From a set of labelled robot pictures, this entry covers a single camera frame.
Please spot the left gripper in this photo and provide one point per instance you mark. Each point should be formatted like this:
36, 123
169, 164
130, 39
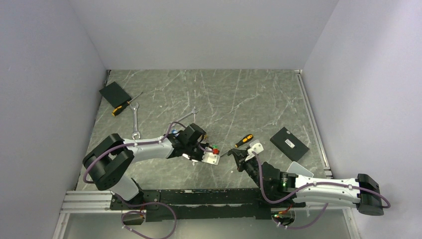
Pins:
199, 158

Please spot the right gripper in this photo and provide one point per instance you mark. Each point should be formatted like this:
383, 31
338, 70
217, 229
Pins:
240, 155

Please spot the metal key organizer plate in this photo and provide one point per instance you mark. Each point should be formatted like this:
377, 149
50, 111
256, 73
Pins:
190, 157

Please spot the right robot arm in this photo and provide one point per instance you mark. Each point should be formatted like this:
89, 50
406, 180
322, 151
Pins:
361, 192

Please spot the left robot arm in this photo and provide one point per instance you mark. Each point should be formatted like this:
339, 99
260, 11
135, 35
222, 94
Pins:
106, 165

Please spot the right orange black screwdriver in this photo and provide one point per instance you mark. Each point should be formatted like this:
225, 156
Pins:
244, 140

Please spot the orange black screwdriver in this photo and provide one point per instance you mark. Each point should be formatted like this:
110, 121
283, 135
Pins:
244, 140
120, 108

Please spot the silver wrench near plate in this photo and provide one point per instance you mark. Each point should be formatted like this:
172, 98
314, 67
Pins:
193, 111

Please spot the right black box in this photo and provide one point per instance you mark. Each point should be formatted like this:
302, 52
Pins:
289, 145

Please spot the black box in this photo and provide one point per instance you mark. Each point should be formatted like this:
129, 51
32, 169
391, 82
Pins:
289, 145
115, 95

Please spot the silver wrench left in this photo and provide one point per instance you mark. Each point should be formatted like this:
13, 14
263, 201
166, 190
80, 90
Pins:
135, 132

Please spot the left orange black screwdriver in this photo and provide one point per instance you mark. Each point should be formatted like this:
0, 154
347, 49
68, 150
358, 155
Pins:
120, 108

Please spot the left black box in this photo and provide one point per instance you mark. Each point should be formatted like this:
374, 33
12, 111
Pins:
115, 95

